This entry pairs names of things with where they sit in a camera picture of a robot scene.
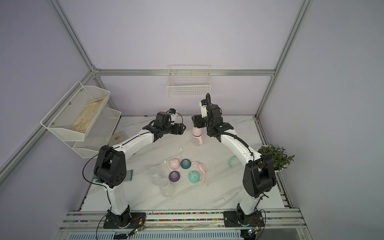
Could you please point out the beige glove on table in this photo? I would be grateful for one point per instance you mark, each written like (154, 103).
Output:
(117, 138)

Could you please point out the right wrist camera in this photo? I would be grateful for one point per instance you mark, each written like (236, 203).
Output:
(203, 106)

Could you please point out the pink bottle cap centre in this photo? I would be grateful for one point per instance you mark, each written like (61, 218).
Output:
(174, 164)

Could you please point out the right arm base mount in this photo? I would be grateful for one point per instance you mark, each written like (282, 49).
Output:
(239, 218)

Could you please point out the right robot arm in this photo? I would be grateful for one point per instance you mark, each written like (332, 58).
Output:
(259, 172)

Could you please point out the potted green plant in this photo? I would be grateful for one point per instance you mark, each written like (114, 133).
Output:
(278, 154)

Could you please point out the aluminium front rail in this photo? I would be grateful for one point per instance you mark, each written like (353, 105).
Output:
(84, 221)

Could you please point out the purple nipple collar front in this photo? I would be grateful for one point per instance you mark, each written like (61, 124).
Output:
(174, 176)

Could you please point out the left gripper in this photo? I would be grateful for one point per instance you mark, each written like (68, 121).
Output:
(181, 130)

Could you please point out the clear baby bottle front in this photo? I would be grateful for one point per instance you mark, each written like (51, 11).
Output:
(166, 188)

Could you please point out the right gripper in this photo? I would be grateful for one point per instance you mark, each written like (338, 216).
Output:
(198, 121)

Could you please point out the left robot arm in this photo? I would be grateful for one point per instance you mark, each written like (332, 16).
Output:
(111, 167)

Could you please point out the white mesh lower shelf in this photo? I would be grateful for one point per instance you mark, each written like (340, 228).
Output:
(99, 135)

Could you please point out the white mesh shelf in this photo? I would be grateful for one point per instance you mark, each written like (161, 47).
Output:
(99, 135)
(60, 118)

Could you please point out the teal nipple collar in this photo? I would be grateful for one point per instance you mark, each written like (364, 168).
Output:
(185, 164)

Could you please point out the teal bottle cap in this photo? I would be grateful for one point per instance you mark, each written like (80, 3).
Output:
(194, 177)

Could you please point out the white wire wall basket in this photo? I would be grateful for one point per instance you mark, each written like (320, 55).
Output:
(188, 80)

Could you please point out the green rubber glove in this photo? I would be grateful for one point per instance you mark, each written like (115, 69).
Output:
(127, 178)

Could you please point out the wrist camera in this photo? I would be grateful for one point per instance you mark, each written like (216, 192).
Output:
(173, 115)
(203, 106)

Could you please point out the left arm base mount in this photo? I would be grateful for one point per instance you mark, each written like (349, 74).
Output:
(127, 220)

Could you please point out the white mesh upper shelf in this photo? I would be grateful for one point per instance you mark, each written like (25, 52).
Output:
(60, 118)

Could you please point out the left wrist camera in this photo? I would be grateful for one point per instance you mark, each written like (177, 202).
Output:
(173, 115)

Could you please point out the beige cloth glove in shelf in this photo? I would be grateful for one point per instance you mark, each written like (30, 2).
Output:
(84, 120)

